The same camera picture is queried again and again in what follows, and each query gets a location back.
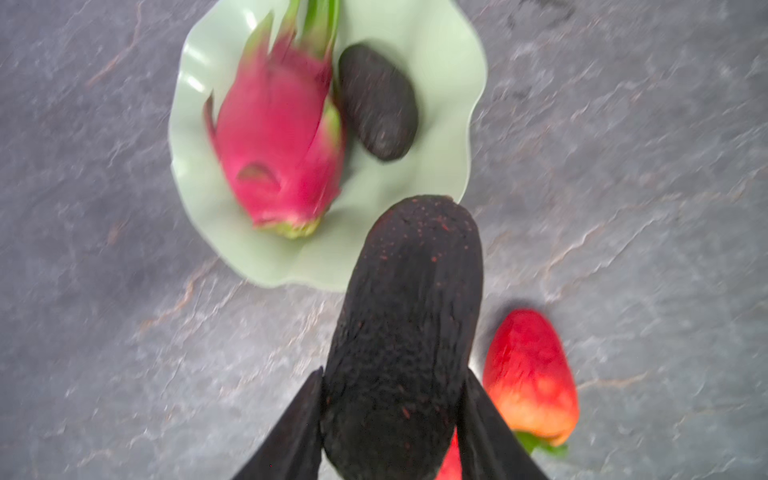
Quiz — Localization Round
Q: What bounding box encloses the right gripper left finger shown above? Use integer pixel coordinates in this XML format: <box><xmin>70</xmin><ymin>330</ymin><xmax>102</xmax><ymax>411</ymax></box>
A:
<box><xmin>233</xmin><ymin>367</ymin><xmax>323</xmax><ymax>480</ymax></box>

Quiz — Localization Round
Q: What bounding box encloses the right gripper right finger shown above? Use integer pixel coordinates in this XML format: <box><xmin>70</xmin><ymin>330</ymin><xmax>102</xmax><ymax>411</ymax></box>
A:
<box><xmin>457</xmin><ymin>369</ymin><xmax>549</xmax><ymax>480</ymax></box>

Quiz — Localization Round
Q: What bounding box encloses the red fake strawberry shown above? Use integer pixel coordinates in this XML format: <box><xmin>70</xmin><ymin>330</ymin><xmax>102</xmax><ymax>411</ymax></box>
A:
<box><xmin>435</xmin><ymin>429</ymin><xmax>462</xmax><ymax>480</ymax></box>
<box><xmin>482</xmin><ymin>309</ymin><xmax>580</xmax><ymax>456</ymax></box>

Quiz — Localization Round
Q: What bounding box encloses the dark fake avocado front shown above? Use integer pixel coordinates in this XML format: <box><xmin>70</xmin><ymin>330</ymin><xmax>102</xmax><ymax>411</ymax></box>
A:
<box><xmin>320</xmin><ymin>195</ymin><xmax>483</xmax><ymax>479</ymax></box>

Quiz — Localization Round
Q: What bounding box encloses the dark fake avocado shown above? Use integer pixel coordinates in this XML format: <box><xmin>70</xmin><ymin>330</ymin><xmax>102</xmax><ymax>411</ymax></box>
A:
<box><xmin>338</xmin><ymin>43</ymin><xmax>419</xmax><ymax>162</ymax></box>
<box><xmin>320</xmin><ymin>195</ymin><xmax>483</xmax><ymax>479</ymax></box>

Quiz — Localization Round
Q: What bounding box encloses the pink fake dragon fruit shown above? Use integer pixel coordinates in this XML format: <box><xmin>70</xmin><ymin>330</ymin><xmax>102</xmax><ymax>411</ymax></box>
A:
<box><xmin>202</xmin><ymin>1</ymin><xmax>345</xmax><ymax>239</ymax></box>

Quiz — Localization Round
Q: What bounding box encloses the green wavy fruit bowl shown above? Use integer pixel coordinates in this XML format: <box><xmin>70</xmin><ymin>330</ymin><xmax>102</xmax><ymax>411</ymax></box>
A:
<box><xmin>168</xmin><ymin>1</ymin><xmax>487</xmax><ymax>291</ymax></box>

